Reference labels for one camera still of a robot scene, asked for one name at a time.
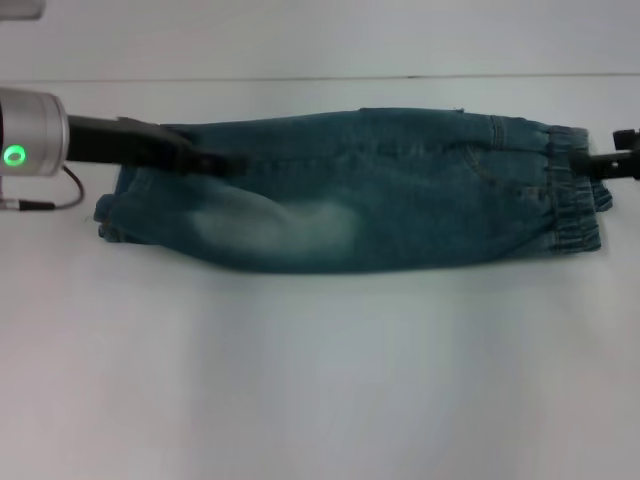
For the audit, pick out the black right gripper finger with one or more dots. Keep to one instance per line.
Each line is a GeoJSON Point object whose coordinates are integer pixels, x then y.
{"type": "Point", "coordinates": [627, 139]}
{"type": "Point", "coordinates": [610, 167]}

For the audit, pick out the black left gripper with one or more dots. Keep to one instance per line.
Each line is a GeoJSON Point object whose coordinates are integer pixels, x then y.
{"type": "Point", "coordinates": [125, 142]}

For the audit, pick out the blue denim shorts with embroidery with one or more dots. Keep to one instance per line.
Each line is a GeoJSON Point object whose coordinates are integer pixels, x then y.
{"type": "Point", "coordinates": [400, 200]}

